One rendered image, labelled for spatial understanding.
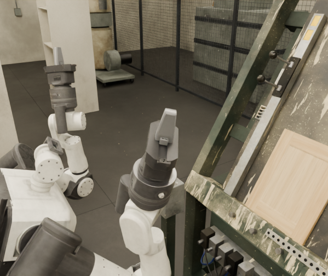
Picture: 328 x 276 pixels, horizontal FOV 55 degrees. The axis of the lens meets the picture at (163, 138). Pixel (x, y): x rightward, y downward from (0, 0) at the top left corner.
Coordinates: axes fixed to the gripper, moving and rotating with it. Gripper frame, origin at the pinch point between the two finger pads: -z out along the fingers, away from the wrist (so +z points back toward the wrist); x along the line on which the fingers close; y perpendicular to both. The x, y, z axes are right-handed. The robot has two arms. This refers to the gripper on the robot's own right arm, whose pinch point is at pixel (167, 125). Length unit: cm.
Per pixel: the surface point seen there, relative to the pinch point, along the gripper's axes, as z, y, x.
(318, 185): 46, 72, 49
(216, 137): 62, 38, 93
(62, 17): 120, -134, 392
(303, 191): 52, 69, 50
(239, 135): 59, 50, 93
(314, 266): 65, 70, 23
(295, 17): 1, 64, 125
